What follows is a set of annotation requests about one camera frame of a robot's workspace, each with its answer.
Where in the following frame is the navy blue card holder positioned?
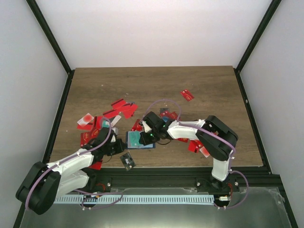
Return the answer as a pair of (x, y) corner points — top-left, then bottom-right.
(125, 130), (157, 150)

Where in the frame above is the teal VIP card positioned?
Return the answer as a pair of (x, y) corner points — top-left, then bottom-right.
(128, 131), (140, 148)

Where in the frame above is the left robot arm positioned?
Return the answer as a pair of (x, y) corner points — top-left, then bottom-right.
(16, 127), (126, 215)

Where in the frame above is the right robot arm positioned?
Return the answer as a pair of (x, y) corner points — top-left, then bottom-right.
(139, 112), (238, 191)

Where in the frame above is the red card front left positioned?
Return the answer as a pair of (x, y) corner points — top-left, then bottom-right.
(89, 162), (102, 170)

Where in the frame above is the white card red print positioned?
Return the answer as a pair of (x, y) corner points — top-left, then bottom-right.
(110, 115), (122, 128)

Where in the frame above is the black card upper centre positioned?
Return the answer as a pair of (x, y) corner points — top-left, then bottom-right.
(160, 108), (170, 116)

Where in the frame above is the white red dot card left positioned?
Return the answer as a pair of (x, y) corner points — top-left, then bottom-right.
(77, 113), (94, 127)

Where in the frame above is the white red dot card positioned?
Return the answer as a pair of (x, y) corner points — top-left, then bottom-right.
(77, 113), (94, 127)
(199, 147), (210, 158)

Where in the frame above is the red striped card top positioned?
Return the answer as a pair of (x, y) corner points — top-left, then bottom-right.
(111, 98), (126, 110)

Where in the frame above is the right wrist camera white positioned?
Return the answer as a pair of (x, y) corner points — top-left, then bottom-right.
(142, 121), (152, 133)

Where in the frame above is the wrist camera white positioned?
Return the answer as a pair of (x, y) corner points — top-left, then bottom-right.
(112, 127), (119, 135)
(142, 121), (152, 133)

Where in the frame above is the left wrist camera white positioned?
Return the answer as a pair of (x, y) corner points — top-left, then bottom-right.
(112, 127), (119, 135)

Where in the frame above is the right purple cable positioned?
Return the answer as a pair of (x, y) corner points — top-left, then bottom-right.
(142, 99), (249, 211)

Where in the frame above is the purple cable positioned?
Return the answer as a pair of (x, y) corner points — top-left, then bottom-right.
(25, 117), (124, 211)
(142, 99), (249, 211)

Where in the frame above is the white slotted cable duct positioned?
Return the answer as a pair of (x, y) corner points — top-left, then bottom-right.
(55, 194), (214, 205)

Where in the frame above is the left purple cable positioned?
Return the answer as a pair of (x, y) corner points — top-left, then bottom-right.
(25, 117), (124, 211)

